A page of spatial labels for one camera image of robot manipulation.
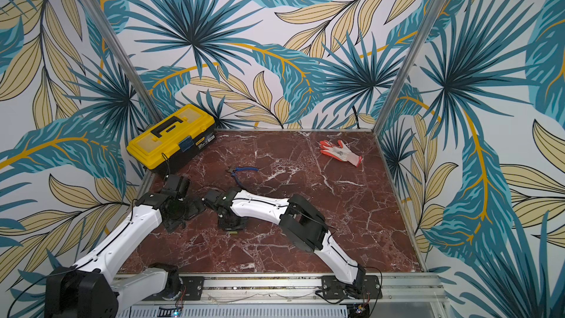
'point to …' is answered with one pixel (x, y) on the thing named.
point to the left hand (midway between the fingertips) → (192, 217)
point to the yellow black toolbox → (173, 140)
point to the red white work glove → (340, 152)
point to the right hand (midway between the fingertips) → (228, 228)
